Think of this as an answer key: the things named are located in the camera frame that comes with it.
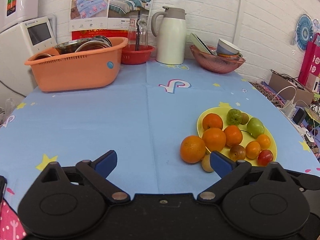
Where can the yellow plastic plate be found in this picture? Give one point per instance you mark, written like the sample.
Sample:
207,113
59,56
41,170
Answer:
246,136

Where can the tan longan fruit back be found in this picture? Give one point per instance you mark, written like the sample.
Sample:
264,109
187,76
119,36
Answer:
245,118

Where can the pink gift bag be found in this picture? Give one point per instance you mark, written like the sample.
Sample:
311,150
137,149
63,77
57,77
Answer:
310,63

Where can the green apple front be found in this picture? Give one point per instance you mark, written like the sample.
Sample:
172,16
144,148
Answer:
255,127

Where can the red plastic colander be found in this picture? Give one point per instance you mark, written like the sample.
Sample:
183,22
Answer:
131,56

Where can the tangerine with stem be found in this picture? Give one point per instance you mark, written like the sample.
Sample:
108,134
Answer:
212,120

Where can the white power strip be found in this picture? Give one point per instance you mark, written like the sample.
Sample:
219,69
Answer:
303,131

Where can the blue white ceramic bowl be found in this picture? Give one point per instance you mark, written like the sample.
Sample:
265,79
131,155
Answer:
227,49

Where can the small yellow-orange citrus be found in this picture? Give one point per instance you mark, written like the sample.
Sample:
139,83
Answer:
264,141

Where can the dark red-brown plum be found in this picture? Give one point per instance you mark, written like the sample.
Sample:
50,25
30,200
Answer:
237,152

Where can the white water purifier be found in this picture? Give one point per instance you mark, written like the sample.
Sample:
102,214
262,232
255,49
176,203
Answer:
17,11

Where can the orange plastic basket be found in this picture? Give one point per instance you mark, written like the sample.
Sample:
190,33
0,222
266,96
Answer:
76,71

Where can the white phone charger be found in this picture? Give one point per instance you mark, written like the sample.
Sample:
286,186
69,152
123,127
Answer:
289,109

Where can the small orange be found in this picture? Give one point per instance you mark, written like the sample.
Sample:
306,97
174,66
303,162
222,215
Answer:
253,149

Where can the black power adapter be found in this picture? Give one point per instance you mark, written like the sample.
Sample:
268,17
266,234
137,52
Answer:
299,116

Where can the cardboard box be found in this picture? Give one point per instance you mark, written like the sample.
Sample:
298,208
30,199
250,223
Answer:
289,89

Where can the white thermos jug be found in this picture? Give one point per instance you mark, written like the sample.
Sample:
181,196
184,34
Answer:
170,29

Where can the blue round wall fan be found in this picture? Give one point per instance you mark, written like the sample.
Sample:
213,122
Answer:
303,32

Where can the steel pot lid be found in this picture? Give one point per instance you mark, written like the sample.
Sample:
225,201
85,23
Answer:
92,45

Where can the bedding poster calendar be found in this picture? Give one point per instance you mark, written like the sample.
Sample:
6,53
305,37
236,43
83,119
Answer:
88,18

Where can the red apple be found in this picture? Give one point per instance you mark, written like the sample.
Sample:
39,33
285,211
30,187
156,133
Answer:
265,157

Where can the white green dish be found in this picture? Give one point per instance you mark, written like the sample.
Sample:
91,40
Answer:
199,44

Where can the large orange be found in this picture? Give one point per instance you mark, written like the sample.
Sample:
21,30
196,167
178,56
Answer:
214,139

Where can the green mango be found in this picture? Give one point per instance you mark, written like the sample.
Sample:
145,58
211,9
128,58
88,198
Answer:
234,117

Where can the white countertop appliance with screen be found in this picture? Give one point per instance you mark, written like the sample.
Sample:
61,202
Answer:
18,44

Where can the pink glass bowl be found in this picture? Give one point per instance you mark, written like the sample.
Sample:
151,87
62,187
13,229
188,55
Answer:
216,64

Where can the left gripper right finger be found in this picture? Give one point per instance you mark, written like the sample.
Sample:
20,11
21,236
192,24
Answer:
232,175

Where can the glass pitcher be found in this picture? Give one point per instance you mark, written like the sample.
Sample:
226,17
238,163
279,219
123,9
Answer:
138,32

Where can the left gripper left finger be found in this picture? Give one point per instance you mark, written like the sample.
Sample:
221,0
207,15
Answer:
95,173

